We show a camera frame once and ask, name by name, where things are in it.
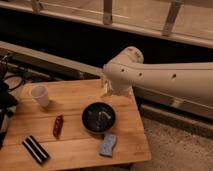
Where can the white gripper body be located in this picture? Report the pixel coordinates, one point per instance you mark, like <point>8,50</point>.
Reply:
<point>116,88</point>

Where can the blue sponge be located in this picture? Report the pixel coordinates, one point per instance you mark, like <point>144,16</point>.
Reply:
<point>106,147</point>

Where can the black ceramic bowl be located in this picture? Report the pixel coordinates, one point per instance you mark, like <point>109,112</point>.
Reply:
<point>98,117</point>

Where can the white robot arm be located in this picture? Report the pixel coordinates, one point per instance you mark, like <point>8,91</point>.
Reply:
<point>192,82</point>

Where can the black equipment at left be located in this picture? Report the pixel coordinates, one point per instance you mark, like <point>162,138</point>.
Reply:
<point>6,102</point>

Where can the red pocket knife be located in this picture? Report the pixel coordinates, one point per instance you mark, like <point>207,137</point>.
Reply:
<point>58,126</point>

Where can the wooden table board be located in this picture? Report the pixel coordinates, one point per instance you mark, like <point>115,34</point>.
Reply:
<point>75,147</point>

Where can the black white striped block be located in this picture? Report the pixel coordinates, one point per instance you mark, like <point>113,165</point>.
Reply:
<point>39,154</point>

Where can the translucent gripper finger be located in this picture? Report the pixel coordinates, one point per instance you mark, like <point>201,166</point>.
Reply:
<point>104,86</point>

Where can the metal rail frame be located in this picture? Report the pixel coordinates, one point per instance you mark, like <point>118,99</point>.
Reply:
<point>186,21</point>

